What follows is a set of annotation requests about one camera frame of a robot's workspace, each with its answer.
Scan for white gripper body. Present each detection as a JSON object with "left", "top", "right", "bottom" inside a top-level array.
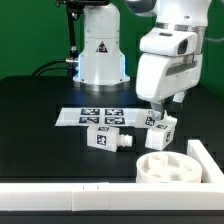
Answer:
[{"left": 136, "top": 28, "right": 202, "bottom": 103}]

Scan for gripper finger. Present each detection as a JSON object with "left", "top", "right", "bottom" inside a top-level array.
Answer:
[
  {"left": 151, "top": 101, "right": 164, "bottom": 120},
  {"left": 173, "top": 91, "right": 186, "bottom": 103}
]

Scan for white round stool seat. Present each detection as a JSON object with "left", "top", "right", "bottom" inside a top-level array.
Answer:
[{"left": 136, "top": 151, "right": 202, "bottom": 183}]

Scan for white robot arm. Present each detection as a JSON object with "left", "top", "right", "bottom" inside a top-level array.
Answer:
[{"left": 74, "top": 0, "right": 212, "bottom": 110}]

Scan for white marker sheet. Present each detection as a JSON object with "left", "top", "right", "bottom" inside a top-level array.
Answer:
[{"left": 56, "top": 108, "right": 140, "bottom": 128}]

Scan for white L-shaped fence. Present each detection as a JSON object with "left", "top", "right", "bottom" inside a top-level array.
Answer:
[{"left": 0, "top": 140, "right": 224, "bottom": 211}]

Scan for black camera stand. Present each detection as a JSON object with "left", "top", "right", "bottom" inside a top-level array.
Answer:
[{"left": 55, "top": 0, "right": 110, "bottom": 78}]

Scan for black cables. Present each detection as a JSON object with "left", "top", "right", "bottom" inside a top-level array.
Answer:
[{"left": 31, "top": 59, "right": 73, "bottom": 77}]

